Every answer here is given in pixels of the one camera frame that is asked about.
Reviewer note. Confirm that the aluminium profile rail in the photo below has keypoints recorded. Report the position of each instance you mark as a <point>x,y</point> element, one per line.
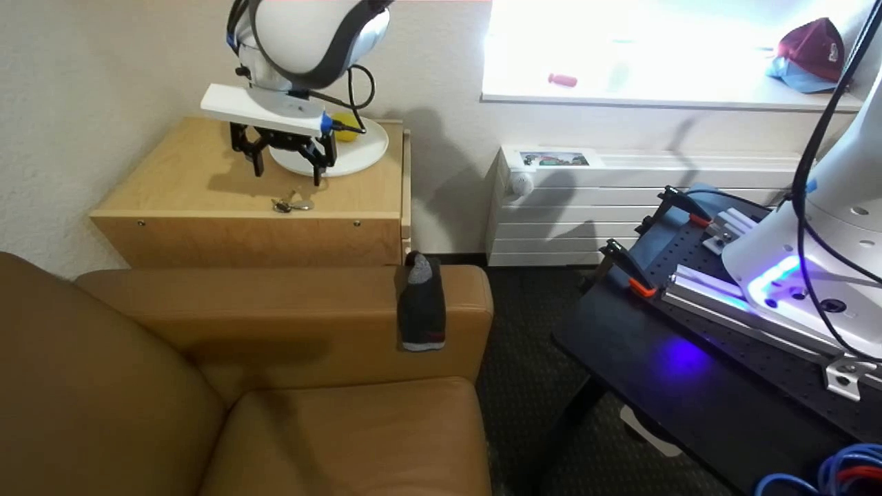
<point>733,317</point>

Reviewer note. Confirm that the maroon cap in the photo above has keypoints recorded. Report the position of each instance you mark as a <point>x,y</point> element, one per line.
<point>815,46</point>

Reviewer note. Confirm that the light wooden nightstand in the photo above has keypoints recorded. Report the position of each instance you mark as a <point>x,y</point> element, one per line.
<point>183,198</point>

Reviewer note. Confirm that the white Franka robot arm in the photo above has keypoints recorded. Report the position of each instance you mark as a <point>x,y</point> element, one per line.
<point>294,38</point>

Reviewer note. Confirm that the brown leather armchair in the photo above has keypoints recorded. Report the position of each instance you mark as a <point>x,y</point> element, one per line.
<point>138,395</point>

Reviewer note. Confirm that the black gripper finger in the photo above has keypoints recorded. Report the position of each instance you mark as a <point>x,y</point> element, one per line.
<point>323,162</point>
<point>254,154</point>

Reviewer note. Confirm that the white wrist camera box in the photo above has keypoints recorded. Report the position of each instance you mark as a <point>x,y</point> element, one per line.
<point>263,105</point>

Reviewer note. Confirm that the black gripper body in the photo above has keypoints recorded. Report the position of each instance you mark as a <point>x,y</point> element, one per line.
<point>284,142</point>

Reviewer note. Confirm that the black robot table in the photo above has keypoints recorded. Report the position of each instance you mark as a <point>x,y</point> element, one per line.
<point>680,395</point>

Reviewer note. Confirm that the white window sill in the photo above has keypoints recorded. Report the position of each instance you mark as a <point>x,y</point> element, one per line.
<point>644,64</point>

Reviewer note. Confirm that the light blue cap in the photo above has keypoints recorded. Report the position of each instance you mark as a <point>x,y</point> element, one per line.
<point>799,78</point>

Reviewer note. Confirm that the black perforated mount plate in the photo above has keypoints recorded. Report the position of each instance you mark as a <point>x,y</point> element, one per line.
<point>670,249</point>

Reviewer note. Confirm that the grey and black sock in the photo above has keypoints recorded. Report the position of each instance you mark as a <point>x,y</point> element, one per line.
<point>419,312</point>

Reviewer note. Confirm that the white round plate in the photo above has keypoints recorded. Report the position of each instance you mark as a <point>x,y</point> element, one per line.
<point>358,156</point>

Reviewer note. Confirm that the white wall radiator unit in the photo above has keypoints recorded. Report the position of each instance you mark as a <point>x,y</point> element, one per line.
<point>623,211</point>

